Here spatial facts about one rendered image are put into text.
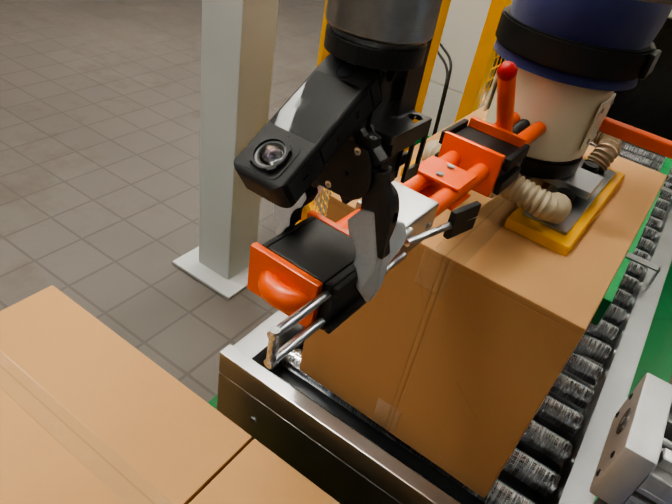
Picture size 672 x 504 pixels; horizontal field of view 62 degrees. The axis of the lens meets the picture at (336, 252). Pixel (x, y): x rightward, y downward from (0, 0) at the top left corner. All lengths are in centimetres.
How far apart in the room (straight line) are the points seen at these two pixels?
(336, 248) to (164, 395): 73
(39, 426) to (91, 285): 113
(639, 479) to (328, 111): 51
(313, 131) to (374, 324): 58
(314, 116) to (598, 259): 61
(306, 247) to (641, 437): 42
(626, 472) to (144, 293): 177
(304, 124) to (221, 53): 143
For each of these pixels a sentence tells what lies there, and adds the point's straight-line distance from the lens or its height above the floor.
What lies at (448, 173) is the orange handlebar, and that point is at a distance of 67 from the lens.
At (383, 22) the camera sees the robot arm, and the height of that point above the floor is 136.
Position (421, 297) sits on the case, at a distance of 84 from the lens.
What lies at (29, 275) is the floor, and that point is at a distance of 231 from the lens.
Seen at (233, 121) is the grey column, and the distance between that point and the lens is 184.
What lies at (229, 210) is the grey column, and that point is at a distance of 201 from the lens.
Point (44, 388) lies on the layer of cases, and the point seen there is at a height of 54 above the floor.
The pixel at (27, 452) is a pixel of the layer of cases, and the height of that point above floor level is 54.
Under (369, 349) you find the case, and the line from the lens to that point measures 95.
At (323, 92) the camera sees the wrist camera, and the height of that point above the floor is 131.
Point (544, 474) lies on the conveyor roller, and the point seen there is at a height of 55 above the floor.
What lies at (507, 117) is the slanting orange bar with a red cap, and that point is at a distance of 78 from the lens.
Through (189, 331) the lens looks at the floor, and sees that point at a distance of 202.
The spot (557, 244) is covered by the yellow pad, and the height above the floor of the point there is 102.
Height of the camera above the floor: 145
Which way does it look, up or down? 37 degrees down
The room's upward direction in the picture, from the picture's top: 11 degrees clockwise
